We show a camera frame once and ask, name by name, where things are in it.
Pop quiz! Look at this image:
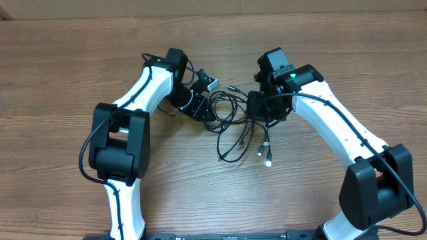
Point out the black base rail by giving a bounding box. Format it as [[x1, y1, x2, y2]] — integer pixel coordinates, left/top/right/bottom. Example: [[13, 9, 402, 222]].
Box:
[[141, 228, 327, 240]]

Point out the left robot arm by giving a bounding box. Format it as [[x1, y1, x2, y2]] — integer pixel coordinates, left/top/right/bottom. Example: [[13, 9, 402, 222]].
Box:
[[81, 48, 220, 239]]

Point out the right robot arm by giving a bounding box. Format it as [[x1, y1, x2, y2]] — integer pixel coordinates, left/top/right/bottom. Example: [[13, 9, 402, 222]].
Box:
[[247, 48, 414, 239]]

